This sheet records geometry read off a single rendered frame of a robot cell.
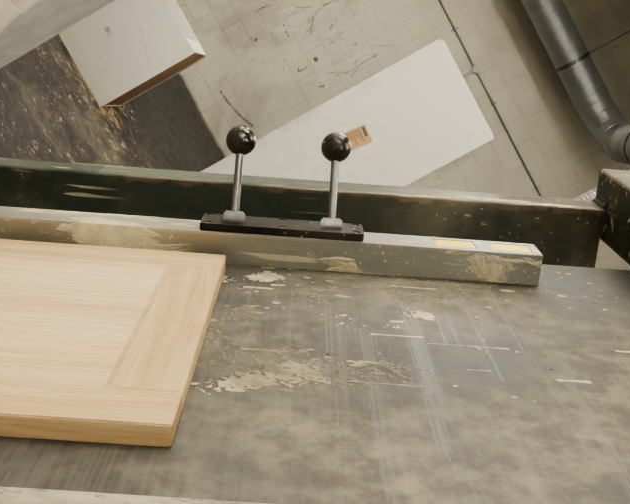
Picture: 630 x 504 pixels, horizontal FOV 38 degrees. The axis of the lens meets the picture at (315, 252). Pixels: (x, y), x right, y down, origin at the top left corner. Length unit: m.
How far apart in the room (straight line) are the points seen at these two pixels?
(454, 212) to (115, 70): 4.97
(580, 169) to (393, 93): 4.85
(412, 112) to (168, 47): 1.98
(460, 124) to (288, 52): 4.63
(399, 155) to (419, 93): 0.33
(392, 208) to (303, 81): 7.88
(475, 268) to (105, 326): 0.48
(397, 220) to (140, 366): 0.66
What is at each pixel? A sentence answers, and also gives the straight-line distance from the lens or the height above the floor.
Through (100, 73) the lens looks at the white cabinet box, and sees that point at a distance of 6.22.
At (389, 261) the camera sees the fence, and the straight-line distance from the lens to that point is 1.12.
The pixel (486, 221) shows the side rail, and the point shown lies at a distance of 1.37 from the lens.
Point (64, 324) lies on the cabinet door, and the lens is 0.88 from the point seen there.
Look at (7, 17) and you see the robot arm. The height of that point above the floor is 1.28.
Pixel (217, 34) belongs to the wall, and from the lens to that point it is 9.34.
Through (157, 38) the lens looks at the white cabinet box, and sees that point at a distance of 6.14.
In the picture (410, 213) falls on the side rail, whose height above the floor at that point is 1.57.
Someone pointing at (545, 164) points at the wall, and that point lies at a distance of 9.34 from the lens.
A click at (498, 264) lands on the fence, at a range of 1.14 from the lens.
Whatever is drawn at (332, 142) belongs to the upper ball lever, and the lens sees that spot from 1.14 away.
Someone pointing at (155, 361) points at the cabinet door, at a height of 1.34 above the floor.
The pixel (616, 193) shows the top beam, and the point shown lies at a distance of 1.38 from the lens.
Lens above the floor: 1.61
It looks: 8 degrees down
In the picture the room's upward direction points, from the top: 62 degrees clockwise
